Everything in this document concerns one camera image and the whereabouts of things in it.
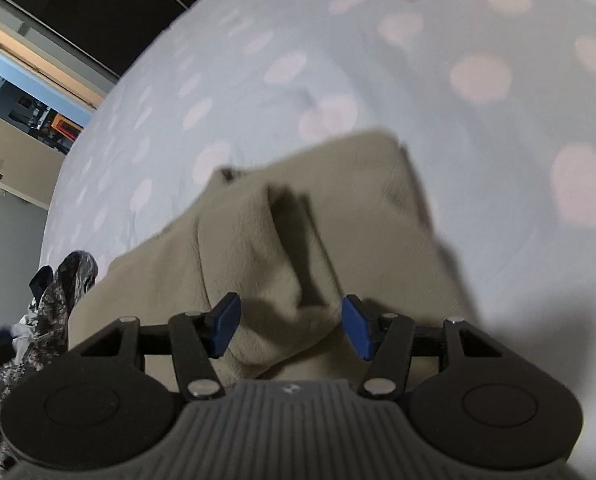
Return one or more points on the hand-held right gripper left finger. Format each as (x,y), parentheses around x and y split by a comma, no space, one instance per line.
(226,319)

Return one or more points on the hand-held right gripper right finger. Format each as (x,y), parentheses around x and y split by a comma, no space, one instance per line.
(355,324)

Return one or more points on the olive fleece hoodie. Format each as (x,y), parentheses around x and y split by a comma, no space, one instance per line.
(258,240)

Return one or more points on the dark floral garment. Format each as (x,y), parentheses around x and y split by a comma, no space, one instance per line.
(53,305)

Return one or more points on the blue polka dot bedsheet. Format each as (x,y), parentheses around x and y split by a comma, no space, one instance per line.
(427,110)

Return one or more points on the beige door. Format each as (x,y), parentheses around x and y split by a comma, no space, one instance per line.
(13,160)

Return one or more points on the shelf with colourful things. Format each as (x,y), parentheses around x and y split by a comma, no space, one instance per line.
(45,120)

